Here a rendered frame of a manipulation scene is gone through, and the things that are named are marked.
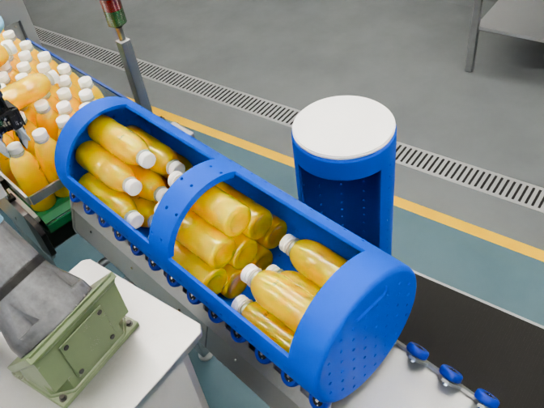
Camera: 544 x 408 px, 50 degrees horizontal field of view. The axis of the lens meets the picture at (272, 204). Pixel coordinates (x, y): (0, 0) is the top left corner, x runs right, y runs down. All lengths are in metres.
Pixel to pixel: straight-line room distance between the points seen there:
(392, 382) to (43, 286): 0.67
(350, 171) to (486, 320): 0.97
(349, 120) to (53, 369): 1.00
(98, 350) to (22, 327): 0.13
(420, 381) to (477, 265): 1.46
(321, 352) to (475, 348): 1.30
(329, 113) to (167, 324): 0.82
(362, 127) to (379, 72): 2.19
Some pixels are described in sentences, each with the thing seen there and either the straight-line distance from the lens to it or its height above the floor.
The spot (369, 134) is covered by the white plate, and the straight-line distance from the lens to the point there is 1.56.
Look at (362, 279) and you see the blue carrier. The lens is 0.97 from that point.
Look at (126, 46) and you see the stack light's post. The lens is 2.06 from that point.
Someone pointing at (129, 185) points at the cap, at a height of 1.13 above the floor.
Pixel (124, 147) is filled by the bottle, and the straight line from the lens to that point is 1.40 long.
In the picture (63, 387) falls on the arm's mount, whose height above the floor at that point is 1.17.
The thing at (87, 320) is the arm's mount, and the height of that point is 1.26.
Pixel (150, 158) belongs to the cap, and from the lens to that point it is 1.38.
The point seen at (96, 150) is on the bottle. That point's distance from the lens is 1.49.
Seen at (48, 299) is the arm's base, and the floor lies 1.32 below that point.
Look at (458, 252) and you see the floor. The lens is 2.67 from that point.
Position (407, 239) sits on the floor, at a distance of 2.70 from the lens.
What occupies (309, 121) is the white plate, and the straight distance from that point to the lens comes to 1.62.
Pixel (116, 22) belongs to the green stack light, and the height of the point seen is 1.18.
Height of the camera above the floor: 1.99
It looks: 44 degrees down
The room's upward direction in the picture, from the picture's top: 9 degrees counter-clockwise
